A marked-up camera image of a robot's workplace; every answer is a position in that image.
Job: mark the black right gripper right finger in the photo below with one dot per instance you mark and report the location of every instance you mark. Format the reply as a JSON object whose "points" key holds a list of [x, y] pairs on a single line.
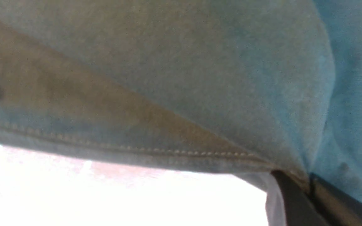
{"points": [[334, 205]]}

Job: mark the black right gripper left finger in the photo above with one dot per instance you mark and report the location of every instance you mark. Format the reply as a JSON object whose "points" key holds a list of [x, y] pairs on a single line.
{"points": [[288, 205]]}

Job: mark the gray long-sleeved shirt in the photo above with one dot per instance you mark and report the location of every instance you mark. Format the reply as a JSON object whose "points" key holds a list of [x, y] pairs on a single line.
{"points": [[223, 86]]}

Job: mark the pink grid table mat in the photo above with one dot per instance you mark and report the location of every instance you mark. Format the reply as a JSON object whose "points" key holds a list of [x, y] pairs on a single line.
{"points": [[38, 189]]}

